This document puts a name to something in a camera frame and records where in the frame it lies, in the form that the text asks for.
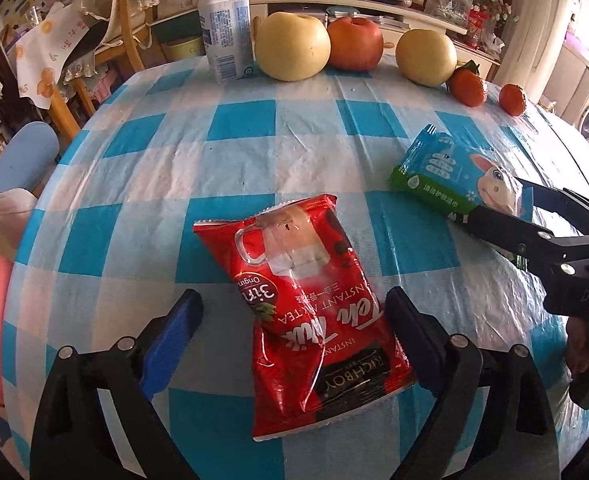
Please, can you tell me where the red milk tea bag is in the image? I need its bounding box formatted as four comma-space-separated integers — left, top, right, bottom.
194, 194, 413, 441

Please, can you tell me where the yellow pear left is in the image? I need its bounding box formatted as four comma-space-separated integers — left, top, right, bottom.
254, 12, 331, 82

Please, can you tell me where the green waste bin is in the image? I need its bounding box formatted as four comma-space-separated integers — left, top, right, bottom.
161, 36, 206, 62

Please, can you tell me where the small tangerine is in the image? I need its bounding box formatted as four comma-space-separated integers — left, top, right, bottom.
499, 84, 527, 117

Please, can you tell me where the blue cushioned stool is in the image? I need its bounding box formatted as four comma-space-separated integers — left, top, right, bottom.
0, 122, 60, 193

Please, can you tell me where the cow cartoon wipes pack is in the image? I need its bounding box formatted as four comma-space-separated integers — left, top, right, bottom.
390, 125, 534, 222

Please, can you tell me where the wooden chair with cover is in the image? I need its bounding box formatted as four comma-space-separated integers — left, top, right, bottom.
73, 0, 160, 72

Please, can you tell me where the yellow pear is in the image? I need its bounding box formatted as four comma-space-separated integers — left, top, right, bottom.
254, 12, 331, 82
395, 29, 457, 87

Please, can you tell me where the tangerine with leaf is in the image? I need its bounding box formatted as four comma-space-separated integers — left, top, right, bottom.
446, 60, 487, 107

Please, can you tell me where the red apple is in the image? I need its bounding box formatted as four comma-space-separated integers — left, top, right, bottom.
327, 16, 384, 73

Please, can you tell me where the white plastic bottle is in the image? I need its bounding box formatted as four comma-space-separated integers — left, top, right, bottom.
198, 0, 254, 82

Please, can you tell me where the dining table orange cloth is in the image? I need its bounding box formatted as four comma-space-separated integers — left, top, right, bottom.
13, 1, 106, 134

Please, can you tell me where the white cushioned seat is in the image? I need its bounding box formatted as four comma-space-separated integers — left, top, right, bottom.
0, 188, 37, 249

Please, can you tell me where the yellow pear right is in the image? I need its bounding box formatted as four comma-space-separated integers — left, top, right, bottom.
395, 29, 457, 87

